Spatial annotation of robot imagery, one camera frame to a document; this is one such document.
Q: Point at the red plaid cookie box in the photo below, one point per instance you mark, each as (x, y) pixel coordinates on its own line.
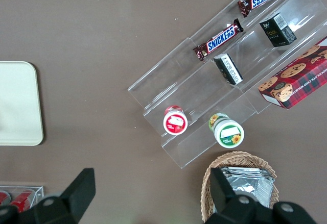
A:
(299, 81)

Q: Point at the light tan wicker basket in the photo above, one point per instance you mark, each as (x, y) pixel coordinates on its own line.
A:
(208, 183)

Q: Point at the clear acrylic stepped shelf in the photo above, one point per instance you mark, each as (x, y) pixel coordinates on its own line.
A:
(178, 81)

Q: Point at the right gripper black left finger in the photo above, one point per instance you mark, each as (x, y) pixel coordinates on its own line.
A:
(76, 193)

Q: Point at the red lid yogurt cup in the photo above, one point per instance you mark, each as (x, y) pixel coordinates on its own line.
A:
(175, 123)

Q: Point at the clear acrylic bottle rack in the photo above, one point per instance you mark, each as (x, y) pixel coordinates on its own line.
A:
(38, 190)

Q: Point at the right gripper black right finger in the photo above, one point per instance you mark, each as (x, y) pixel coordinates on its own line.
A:
(224, 203)

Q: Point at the green lid yogurt cup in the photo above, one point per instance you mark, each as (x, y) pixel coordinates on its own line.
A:
(228, 133)

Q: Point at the cream plastic tray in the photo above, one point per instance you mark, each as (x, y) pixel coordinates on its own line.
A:
(18, 104)

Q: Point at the stack of foil trays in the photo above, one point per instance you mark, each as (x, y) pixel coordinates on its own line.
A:
(250, 183)

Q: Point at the small black carton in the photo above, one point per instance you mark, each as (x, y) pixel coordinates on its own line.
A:
(228, 69)
(277, 31)

